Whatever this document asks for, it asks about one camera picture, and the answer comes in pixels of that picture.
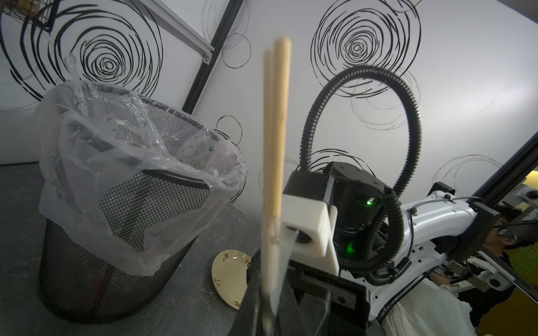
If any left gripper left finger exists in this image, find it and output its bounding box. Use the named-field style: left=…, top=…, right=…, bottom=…
left=228, top=251, right=263, bottom=336

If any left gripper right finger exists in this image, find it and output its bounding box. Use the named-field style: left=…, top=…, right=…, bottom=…
left=274, top=279, right=311, bottom=336

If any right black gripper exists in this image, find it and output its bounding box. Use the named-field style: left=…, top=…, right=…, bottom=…
left=289, top=261, right=371, bottom=335

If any clear plastic chopstick wrapper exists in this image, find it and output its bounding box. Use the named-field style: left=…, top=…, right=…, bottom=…
left=269, top=227, right=299, bottom=316

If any bamboo chopsticks pair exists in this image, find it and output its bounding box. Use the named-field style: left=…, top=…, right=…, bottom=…
left=261, top=36, right=292, bottom=300

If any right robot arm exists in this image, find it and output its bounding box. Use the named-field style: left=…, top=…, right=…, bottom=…
left=282, top=162, right=500, bottom=335

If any cream plate with red marks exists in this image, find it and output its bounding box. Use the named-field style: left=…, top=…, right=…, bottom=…
left=211, top=250, right=252, bottom=310

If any black mesh trash bin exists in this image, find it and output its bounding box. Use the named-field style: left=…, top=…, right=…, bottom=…
left=34, top=81, right=247, bottom=323

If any clear plastic bin liner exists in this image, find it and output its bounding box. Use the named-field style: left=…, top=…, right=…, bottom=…
left=33, top=55, right=247, bottom=277

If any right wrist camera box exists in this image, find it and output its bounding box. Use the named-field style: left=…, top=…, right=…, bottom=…
left=282, top=170, right=340, bottom=276

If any aluminium wall rail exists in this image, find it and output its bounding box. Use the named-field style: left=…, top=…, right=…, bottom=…
left=138, top=0, right=214, bottom=64

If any black wire wall basket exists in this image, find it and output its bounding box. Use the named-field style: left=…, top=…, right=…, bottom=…
left=1, top=0, right=61, bottom=33

